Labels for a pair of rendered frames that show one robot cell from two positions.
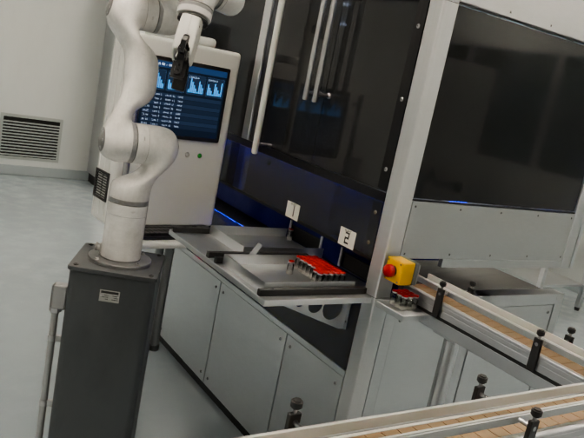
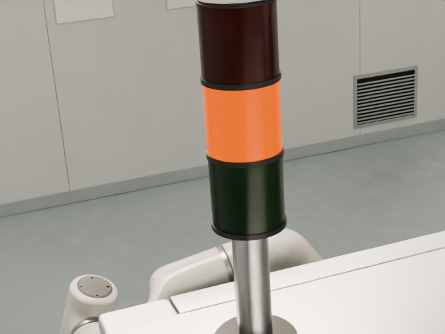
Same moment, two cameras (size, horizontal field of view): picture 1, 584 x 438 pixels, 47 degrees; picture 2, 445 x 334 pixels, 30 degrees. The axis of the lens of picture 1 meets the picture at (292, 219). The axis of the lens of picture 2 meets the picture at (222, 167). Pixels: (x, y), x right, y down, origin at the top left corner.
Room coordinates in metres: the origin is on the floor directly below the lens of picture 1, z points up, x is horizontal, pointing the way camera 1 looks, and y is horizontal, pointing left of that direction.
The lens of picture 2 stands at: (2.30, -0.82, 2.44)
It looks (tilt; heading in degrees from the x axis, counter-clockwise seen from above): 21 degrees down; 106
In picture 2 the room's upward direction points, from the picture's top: 4 degrees counter-clockwise
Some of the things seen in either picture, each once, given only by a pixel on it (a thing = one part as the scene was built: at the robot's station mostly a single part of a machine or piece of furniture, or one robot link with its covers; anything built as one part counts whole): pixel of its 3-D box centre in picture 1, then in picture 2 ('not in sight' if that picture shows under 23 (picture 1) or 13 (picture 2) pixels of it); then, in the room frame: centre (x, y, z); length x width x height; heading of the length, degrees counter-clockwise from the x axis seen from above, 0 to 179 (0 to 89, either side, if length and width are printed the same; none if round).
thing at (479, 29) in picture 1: (522, 121); not in sight; (2.33, -0.70, 1.50); 0.85 x 0.01 x 0.59; 125
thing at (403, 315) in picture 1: (405, 309); not in sight; (2.02, -0.40, 0.87); 0.14 x 0.13 x 0.02; 125
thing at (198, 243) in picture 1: (272, 263); not in sight; (2.25, 0.04, 0.87); 0.70 x 0.48 x 0.02; 35
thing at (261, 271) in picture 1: (288, 272); not in sight; (2.08, -0.02, 0.90); 0.34 x 0.26 x 0.04; 125
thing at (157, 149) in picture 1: (144, 163); not in sight; (2.01, 0.47, 1.16); 0.19 x 0.12 x 0.24; 121
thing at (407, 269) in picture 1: (401, 270); not in sight; (2.01, -0.36, 0.99); 0.08 x 0.07 x 0.07; 125
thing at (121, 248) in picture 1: (123, 230); not in sight; (1.99, 0.49, 0.95); 0.19 x 0.19 x 0.18
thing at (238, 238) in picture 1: (266, 241); not in sight; (2.43, 0.08, 0.90); 0.34 x 0.26 x 0.04; 125
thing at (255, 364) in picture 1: (299, 301); not in sight; (3.17, -0.12, 0.44); 2.06 x 1.00 x 0.88; 35
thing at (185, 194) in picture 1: (166, 129); not in sight; (2.77, 0.58, 1.19); 0.50 x 0.19 x 0.78; 132
